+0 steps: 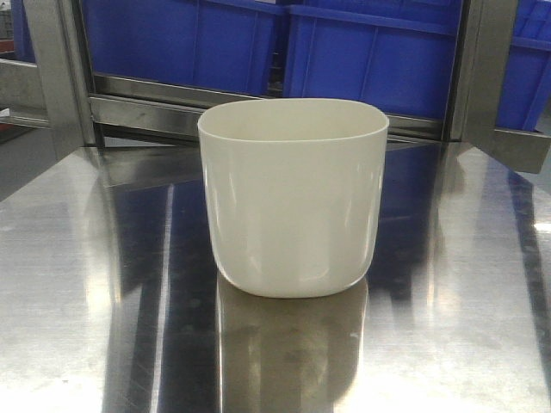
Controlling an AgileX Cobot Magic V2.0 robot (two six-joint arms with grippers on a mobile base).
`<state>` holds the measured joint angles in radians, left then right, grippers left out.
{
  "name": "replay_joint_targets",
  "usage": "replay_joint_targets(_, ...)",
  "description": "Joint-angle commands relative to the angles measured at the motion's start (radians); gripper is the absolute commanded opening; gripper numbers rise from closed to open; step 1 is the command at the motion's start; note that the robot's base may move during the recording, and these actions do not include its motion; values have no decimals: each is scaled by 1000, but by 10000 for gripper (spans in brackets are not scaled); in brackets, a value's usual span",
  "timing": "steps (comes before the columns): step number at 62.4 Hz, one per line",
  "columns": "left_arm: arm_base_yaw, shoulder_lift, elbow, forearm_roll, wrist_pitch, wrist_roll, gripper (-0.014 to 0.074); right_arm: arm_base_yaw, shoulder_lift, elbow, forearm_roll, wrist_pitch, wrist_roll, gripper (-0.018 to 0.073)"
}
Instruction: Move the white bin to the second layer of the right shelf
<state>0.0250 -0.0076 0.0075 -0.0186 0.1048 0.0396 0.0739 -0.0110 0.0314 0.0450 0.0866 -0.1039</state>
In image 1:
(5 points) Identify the blue crate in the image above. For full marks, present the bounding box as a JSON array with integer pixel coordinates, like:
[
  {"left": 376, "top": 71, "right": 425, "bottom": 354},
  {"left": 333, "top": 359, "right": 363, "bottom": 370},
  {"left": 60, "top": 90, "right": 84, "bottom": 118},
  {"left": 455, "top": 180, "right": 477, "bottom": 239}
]
[
  {"left": 283, "top": 1, "right": 462, "bottom": 120},
  {"left": 496, "top": 1, "right": 550, "bottom": 132},
  {"left": 82, "top": 1, "right": 285, "bottom": 96},
  {"left": 11, "top": 0, "right": 36, "bottom": 63}
]

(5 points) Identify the blue crate far left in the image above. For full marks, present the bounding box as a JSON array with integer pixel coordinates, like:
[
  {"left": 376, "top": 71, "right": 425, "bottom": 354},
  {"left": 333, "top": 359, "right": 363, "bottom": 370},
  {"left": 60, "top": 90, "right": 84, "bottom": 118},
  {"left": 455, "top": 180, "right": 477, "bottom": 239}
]
[{"left": 11, "top": 0, "right": 36, "bottom": 63}]

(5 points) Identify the blue crate middle rear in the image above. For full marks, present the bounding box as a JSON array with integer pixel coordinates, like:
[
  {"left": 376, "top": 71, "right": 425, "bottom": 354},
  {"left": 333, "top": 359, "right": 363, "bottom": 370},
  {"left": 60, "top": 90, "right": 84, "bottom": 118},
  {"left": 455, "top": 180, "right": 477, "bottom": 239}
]
[{"left": 283, "top": 1, "right": 462, "bottom": 120}]

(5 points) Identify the blue crate left rear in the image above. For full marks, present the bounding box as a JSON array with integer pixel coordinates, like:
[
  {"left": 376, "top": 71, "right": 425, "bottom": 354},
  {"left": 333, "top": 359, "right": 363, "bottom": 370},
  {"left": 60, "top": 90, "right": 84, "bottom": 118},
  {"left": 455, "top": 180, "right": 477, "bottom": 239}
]
[{"left": 82, "top": 1, "right": 285, "bottom": 96}]

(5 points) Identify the stainless steel shelf frame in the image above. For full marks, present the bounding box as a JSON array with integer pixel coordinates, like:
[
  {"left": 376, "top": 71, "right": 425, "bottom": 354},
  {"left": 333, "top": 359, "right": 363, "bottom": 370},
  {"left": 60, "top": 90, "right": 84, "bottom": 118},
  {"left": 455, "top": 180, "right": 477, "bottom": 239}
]
[{"left": 1, "top": 1, "right": 550, "bottom": 173}]

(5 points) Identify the blue crate far right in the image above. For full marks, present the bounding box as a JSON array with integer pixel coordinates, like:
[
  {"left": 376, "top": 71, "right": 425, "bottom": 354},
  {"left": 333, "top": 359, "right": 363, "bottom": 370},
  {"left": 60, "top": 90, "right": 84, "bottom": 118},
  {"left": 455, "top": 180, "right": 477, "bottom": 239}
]
[{"left": 496, "top": 1, "right": 550, "bottom": 132}]

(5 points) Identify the white plastic bin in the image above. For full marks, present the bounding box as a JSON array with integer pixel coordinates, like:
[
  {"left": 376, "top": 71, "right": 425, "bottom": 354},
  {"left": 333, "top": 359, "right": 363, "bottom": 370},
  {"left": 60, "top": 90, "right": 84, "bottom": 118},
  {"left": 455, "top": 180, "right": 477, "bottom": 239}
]
[{"left": 197, "top": 98, "right": 389, "bottom": 299}]

